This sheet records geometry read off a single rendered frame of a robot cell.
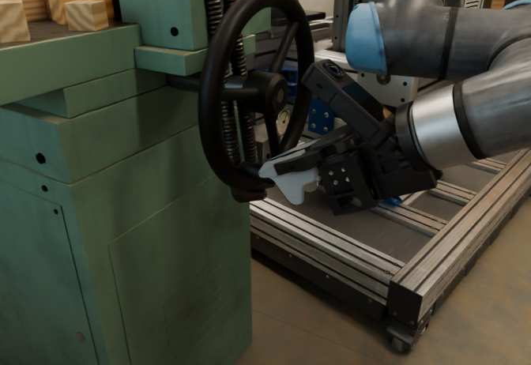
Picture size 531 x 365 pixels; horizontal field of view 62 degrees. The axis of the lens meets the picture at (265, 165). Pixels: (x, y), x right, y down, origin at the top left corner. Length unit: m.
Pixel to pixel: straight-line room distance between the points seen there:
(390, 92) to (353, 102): 0.56
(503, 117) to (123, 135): 0.50
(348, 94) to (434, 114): 0.09
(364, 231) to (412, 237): 0.14
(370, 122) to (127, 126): 0.38
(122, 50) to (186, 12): 0.11
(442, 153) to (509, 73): 0.08
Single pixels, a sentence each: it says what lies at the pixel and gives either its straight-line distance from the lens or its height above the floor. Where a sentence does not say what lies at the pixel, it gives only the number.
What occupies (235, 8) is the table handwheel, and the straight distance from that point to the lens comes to 0.56.
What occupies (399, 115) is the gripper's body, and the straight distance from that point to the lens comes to 0.45.
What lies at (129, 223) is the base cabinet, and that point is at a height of 0.60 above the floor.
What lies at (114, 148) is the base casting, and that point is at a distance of 0.69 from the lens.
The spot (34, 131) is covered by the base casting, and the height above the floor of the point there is 0.78.
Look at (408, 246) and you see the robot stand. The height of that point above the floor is 0.21.
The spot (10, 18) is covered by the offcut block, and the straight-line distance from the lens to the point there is 0.60.
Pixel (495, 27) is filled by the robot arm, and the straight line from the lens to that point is 0.50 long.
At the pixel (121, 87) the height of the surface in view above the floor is 0.82.
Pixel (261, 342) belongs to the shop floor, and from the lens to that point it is 1.34.
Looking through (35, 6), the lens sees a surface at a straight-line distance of 0.78.
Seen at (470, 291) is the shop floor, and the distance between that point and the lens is 1.63.
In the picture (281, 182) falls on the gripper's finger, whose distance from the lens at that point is 0.53.
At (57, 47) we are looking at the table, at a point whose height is 0.89.
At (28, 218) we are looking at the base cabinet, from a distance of 0.79.
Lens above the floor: 1.00
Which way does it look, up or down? 26 degrees down
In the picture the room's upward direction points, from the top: straight up
